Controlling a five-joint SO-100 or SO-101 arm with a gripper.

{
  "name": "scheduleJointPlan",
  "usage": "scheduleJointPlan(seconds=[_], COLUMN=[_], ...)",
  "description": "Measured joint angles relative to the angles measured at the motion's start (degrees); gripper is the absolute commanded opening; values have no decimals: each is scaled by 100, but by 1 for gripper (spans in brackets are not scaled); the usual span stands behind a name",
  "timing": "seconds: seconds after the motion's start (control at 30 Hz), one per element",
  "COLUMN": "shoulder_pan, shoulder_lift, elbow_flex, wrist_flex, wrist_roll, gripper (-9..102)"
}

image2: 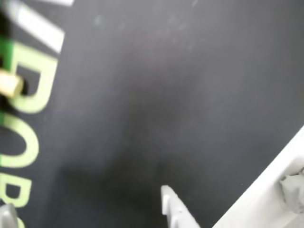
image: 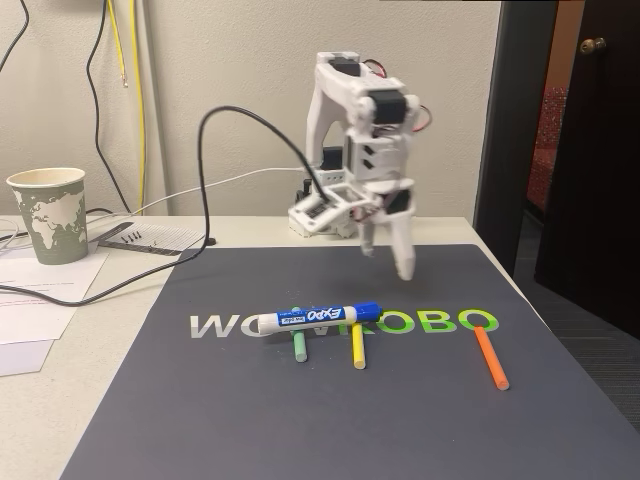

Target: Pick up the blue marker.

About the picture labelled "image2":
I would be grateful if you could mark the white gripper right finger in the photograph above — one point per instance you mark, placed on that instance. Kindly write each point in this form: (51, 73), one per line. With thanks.
(178, 213)

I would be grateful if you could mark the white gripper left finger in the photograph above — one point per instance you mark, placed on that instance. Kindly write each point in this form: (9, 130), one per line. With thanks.
(8, 217)

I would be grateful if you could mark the dark grey WOWROBO mat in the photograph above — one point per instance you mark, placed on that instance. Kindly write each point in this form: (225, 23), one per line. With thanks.
(142, 95)

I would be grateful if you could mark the yellow chalk stick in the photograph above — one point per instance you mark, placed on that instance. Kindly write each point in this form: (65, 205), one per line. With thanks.
(10, 84)

